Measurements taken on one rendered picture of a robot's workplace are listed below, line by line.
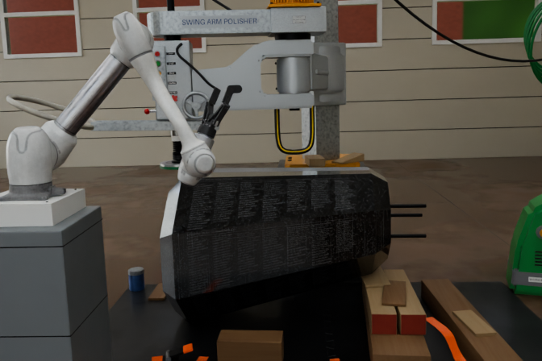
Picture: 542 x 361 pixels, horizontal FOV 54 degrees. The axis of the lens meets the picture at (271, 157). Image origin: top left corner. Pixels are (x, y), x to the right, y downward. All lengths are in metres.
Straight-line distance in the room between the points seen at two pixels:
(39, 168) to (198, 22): 1.18
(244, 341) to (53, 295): 0.90
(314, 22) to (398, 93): 6.25
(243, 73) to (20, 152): 1.24
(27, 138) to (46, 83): 7.65
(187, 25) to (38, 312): 1.57
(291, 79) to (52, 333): 1.69
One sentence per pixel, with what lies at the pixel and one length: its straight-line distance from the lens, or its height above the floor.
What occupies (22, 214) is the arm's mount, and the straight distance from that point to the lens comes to 2.16.
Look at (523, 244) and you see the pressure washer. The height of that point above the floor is 0.32.
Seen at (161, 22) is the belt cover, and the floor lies 1.63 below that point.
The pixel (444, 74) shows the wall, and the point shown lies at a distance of 9.25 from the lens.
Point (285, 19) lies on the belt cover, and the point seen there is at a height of 1.63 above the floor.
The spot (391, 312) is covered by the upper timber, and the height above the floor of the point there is 0.25.
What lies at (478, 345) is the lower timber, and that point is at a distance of 2.63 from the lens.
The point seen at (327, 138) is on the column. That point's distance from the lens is 3.56.
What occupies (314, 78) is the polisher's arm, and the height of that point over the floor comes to 1.32.
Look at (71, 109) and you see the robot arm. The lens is 2.36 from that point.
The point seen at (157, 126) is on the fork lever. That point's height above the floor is 1.09.
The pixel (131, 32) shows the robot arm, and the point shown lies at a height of 1.51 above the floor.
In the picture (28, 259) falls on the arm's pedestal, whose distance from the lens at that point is 2.12.
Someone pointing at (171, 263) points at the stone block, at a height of 0.44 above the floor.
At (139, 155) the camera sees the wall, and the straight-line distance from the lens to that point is 9.35.
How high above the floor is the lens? 1.29
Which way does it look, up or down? 8 degrees down
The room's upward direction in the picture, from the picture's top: 2 degrees counter-clockwise
